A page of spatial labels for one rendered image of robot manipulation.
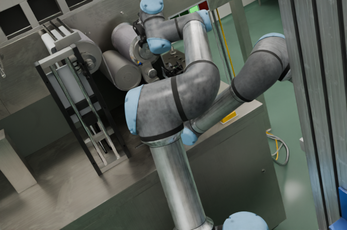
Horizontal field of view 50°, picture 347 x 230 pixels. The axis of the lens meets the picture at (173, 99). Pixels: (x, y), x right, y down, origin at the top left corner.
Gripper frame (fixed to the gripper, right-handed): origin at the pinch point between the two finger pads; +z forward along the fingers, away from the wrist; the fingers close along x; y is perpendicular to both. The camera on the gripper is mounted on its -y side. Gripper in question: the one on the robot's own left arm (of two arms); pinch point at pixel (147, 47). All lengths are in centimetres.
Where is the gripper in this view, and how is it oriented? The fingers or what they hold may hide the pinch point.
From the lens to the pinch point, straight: 158.3
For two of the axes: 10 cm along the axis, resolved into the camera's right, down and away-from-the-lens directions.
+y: -5.2, -8.4, 1.4
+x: -8.4, 4.8, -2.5
